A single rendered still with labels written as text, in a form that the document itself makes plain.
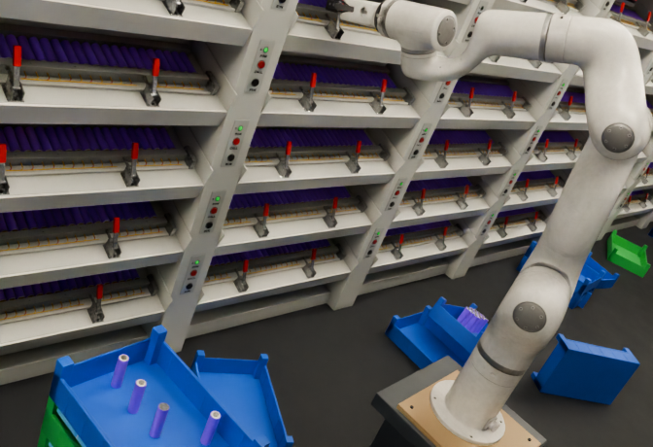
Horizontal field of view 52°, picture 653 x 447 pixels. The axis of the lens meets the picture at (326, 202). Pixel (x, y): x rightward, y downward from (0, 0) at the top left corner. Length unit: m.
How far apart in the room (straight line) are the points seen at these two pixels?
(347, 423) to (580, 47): 1.16
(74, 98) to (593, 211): 1.01
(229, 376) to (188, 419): 0.70
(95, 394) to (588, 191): 0.97
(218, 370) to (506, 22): 1.16
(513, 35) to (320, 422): 1.12
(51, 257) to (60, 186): 0.19
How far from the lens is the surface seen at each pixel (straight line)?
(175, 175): 1.55
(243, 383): 1.89
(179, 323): 1.84
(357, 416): 1.96
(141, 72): 1.42
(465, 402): 1.60
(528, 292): 1.39
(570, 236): 1.40
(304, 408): 1.91
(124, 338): 1.85
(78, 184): 1.43
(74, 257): 1.55
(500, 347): 1.51
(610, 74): 1.32
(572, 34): 1.33
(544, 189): 3.14
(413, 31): 1.41
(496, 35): 1.36
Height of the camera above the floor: 1.27
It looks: 25 degrees down
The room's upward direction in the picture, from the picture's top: 22 degrees clockwise
